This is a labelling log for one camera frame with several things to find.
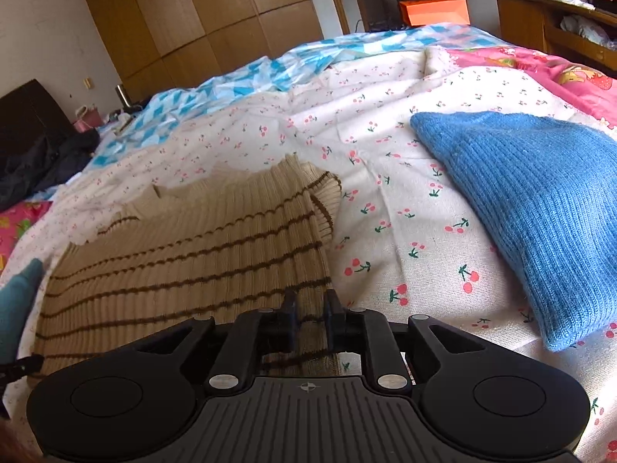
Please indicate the blue knit sweater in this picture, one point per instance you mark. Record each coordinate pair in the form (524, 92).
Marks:
(545, 191)

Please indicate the white cherry-print bed sheet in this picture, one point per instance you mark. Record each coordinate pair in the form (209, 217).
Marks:
(405, 239)

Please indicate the pink cartoon blanket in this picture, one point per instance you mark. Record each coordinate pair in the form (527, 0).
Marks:
(588, 89)

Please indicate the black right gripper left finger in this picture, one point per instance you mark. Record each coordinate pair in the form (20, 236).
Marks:
(253, 335)

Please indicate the teal cloth piece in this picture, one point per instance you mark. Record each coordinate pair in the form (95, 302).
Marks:
(16, 300)

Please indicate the orange box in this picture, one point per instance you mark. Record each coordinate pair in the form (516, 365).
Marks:
(417, 13)

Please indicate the beige brown-striped knit garment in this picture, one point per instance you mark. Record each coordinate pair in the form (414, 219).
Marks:
(232, 242)

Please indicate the dark clothes pile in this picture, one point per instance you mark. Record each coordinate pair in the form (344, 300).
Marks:
(44, 166)

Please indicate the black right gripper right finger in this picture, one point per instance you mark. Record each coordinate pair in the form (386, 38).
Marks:
(369, 334)

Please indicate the blue white geometric quilt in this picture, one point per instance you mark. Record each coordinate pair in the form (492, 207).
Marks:
(270, 72)

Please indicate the dark headboard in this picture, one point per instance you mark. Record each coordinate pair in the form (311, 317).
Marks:
(30, 114)

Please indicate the wooden wardrobe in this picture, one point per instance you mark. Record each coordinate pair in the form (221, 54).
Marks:
(156, 45)

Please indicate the wooden desk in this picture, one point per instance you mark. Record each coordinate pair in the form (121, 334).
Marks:
(536, 24)

